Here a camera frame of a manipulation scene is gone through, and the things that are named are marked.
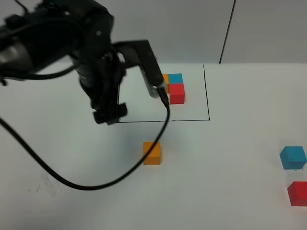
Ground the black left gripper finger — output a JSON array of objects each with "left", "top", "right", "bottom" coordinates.
[{"left": 93, "top": 103, "right": 127, "bottom": 125}]

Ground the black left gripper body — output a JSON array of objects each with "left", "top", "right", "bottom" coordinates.
[{"left": 76, "top": 45, "right": 126, "bottom": 112}]

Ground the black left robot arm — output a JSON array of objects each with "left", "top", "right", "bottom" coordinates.
[{"left": 0, "top": 0, "right": 127, "bottom": 125}]

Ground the orange template block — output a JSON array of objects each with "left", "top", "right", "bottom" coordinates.
[{"left": 163, "top": 74, "right": 169, "bottom": 93}]

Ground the red template block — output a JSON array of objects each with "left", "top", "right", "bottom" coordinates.
[{"left": 169, "top": 84, "right": 185, "bottom": 104}]

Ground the blue template block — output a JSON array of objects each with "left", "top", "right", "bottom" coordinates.
[{"left": 168, "top": 73, "right": 183, "bottom": 85}]

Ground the black camera cable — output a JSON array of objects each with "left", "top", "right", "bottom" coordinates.
[{"left": 0, "top": 86, "right": 171, "bottom": 191}]

